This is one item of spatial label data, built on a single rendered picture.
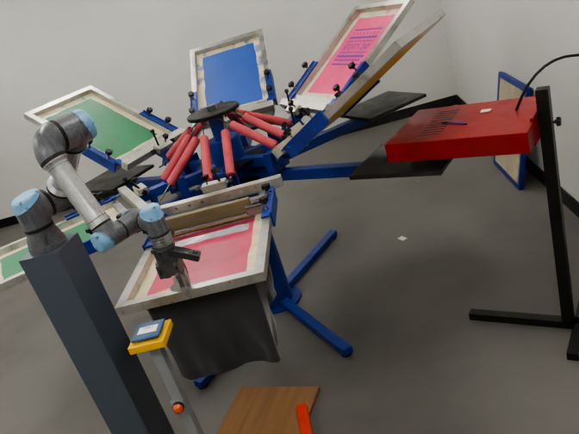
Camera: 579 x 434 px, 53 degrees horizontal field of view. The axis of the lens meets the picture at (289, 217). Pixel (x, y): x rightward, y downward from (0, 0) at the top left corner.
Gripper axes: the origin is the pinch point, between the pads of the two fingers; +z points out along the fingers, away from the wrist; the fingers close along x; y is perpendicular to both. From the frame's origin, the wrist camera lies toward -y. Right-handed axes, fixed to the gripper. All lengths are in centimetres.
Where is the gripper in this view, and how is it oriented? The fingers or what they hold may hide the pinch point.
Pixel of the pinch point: (189, 289)
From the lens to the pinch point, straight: 220.1
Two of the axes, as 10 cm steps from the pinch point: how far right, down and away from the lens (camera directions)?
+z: 2.8, 8.8, 3.9
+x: -0.2, 4.1, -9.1
